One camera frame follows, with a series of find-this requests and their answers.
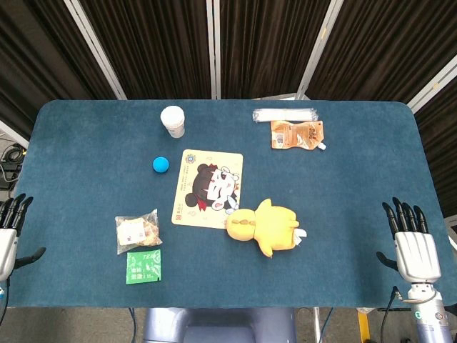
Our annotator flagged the black cable bundle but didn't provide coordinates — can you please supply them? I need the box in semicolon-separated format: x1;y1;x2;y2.
0;141;29;192

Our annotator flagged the orange spout pouch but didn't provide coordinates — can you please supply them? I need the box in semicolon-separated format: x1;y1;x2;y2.
270;120;328;151

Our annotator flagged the yellow plush duck toy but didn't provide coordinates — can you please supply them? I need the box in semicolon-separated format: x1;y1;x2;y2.
225;198;308;259

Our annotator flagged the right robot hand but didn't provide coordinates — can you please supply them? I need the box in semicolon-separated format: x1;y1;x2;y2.
376;197;442;285

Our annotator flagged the clear plastic straw pack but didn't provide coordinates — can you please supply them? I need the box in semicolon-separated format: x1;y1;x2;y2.
252;107;318;124

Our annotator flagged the green tea packet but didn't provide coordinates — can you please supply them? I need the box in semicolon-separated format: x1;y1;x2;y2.
125;249;162;285

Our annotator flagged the blue ball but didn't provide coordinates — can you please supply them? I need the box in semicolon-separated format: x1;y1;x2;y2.
152;156;170;174

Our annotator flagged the blue table cloth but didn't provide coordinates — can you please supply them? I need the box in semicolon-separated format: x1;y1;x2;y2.
6;99;453;309

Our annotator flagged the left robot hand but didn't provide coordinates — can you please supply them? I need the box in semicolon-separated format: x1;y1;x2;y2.
0;193;47;282

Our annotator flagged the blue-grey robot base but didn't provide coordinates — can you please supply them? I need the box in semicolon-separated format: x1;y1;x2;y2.
141;307;298;343

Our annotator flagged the clear snack bag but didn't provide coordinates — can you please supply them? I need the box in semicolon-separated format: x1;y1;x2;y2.
114;209;163;256

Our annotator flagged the cartoon girl mouse pad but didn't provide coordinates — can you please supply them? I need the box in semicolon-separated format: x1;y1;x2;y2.
171;149;244;230

